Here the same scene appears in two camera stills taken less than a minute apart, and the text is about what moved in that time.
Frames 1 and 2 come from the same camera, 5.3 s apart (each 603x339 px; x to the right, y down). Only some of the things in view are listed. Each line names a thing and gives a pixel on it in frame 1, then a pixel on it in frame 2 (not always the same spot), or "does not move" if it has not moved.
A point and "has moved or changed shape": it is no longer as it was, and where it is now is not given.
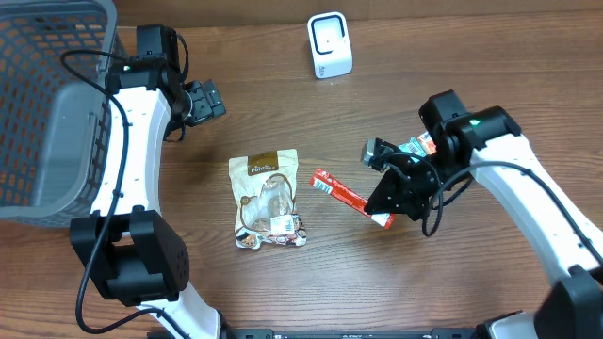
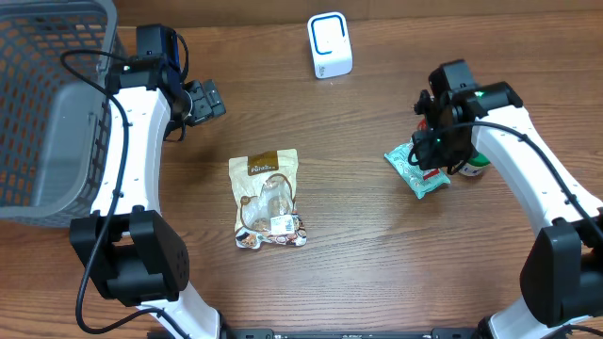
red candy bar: [323, 180] has moved or changed shape
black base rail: [353, 333] does not move
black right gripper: [404, 195] -> [430, 158]
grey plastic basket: [55, 125] does not move
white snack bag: [264, 188] does not move
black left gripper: [203, 104] does not move
